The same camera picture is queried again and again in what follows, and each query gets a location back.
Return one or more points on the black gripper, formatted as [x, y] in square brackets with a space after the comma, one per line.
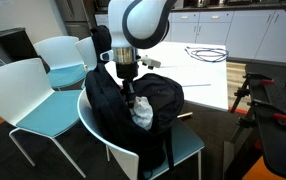
[127, 70]

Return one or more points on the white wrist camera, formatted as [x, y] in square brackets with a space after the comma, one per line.
[149, 62]

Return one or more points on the white chair with teal seat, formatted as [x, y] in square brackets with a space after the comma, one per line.
[183, 143]
[16, 90]
[58, 50]
[86, 50]

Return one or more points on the white base cabinets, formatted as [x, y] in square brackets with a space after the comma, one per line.
[243, 33]

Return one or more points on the small black backpack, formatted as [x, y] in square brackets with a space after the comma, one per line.
[101, 40]

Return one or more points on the large black backpack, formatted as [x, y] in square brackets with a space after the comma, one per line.
[109, 110]

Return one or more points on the stainless steel refrigerator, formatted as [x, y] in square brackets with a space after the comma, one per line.
[76, 13]

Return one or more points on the silver metal rod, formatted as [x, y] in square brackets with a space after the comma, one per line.
[185, 115]

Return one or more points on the black breadboard robot table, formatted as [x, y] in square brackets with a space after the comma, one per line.
[283, 146]

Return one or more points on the white cloth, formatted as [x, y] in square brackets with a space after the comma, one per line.
[143, 113]

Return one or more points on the black trash bin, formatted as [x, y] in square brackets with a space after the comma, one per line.
[16, 45]

